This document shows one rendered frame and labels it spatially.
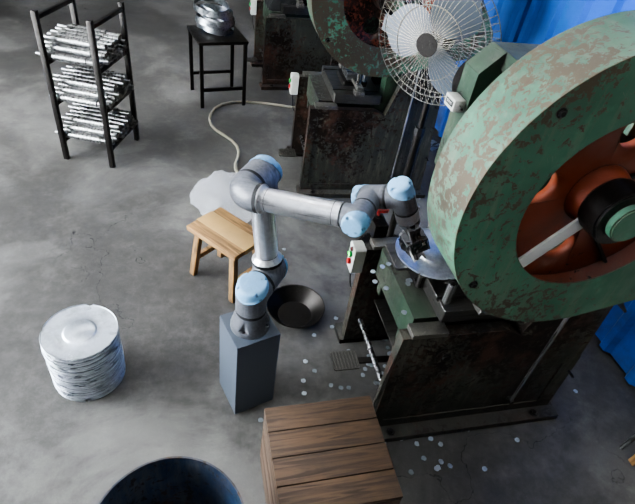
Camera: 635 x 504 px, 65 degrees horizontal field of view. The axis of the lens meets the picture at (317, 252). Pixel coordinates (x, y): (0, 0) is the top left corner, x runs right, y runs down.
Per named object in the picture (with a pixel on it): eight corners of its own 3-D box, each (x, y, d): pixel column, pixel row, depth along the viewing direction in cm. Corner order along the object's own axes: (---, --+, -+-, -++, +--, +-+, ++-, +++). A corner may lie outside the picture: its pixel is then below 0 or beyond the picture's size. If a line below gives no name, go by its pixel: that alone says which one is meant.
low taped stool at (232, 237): (188, 273, 276) (185, 224, 254) (220, 252, 291) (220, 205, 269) (233, 305, 262) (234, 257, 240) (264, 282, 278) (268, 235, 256)
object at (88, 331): (107, 362, 194) (107, 361, 194) (28, 360, 191) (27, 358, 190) (125, 306, 216) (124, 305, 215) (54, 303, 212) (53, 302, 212)
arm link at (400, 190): (387, 174, 152) (415, 173, 148) (394, 200, 160) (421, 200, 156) (381, 191, 147) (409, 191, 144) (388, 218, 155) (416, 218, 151)
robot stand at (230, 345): (234, 414, 215) (237, 349, 186) (219, 382, 226) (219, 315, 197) (272, 399, 223) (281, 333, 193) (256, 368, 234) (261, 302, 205)
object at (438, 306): (440, 323, 182) (444, 312, 178) (399, 242, 214) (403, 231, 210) (513, 317, 189) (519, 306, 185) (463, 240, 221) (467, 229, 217)
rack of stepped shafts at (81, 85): (120, 169, 340) (98, 22, 279) (54, 157, 342) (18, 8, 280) (145, 140, 373) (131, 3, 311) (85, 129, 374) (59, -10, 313)
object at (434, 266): (457, 292, 175) (457, 290, 175) (382, 257, 184) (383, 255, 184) (480, 249, 195) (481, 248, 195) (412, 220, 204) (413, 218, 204)
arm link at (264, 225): (246, 293, 194) (230, 167, 161) (264, 270, 205) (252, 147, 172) (274, 301, 191) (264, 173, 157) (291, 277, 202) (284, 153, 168)
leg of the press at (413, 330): (368, 445, 212) (425, 297, 154) (361, 420, 221) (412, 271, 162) (555, 419, 234) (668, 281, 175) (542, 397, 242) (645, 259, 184)
